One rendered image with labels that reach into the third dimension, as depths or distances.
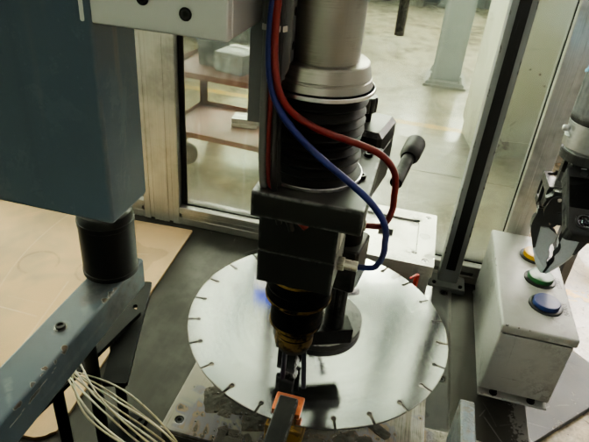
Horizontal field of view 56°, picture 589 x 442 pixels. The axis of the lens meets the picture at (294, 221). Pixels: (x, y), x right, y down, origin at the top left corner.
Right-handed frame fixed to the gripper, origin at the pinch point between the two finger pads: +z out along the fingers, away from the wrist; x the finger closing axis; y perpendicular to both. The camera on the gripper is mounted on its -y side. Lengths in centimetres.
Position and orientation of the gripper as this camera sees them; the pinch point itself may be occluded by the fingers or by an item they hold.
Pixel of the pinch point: (545, 268)
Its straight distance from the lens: 98.5
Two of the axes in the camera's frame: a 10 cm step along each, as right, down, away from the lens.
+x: -9.7, -1.9, 1.7
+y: 2.4, -4.9, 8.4
